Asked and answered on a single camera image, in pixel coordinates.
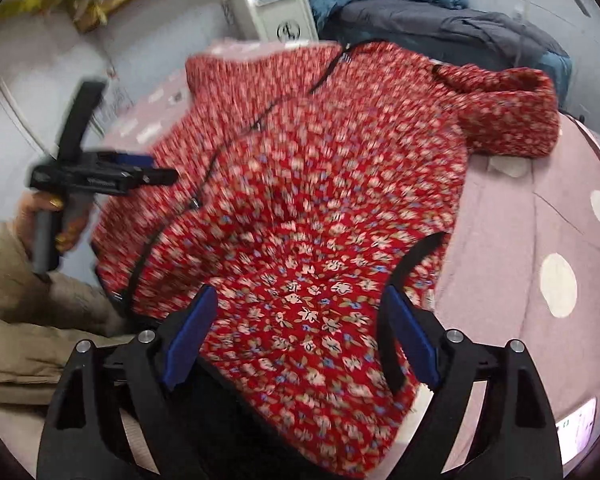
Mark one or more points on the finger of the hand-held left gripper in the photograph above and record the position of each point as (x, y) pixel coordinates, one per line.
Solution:
(155, 176)

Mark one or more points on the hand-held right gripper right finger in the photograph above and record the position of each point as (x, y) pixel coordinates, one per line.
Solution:
(411, 336)

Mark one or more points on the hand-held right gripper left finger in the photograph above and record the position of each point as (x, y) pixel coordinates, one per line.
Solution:
(190, 336)

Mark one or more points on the red floral fleece jacket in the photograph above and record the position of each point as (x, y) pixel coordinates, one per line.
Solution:
(300, 240)

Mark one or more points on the person's beige sleeved left forearm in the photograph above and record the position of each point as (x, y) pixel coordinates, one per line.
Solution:
(30, 320)

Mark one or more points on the person's left hand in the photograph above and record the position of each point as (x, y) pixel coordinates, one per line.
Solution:
(55, 225)

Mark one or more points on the pink polka dot bed sheet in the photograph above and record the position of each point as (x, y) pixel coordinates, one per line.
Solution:
(525, 260)

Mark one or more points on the white floor appliance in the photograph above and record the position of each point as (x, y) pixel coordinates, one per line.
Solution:
(267, 2)

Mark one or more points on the dark grey jacket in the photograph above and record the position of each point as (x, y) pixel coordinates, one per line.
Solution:
(445, 35)

